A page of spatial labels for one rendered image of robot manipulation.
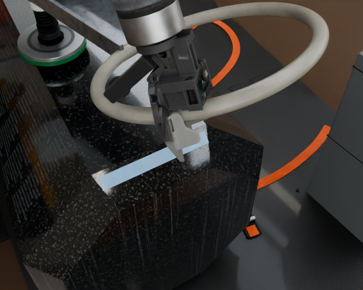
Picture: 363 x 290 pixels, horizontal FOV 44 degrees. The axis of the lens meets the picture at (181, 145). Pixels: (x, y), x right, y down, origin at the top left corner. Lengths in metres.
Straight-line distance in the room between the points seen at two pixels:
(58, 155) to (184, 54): 0.74
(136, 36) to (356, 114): 1.26
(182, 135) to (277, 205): 1.49
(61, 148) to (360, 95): 1.05
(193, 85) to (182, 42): 0.06
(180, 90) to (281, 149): 1.74
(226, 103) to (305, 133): 1.80
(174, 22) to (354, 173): 1.42
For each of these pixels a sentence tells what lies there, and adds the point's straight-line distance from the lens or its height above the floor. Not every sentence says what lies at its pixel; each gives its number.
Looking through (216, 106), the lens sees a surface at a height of 1.31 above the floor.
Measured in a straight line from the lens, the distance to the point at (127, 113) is 0.78.
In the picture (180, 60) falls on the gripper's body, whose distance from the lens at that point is 0.67.
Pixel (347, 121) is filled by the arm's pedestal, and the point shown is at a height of 0.56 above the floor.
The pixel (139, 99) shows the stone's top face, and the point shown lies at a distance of 1.36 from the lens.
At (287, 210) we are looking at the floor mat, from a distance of 2.18.
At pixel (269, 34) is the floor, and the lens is 3.15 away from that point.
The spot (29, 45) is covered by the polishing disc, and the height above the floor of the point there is 0.93.
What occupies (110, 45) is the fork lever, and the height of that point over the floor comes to 1.16.
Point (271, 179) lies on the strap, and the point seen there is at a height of 0.02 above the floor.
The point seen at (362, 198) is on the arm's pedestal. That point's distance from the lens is 2.01.
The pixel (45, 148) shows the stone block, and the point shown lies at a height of 0.80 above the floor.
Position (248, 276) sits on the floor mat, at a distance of 1.99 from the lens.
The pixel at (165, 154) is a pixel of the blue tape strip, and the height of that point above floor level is 0.85.
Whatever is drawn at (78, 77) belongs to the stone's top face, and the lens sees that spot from 1.47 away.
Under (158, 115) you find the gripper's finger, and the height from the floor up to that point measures 1.31.
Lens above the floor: 1.81
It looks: 50 degrees down
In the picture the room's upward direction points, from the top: straight up
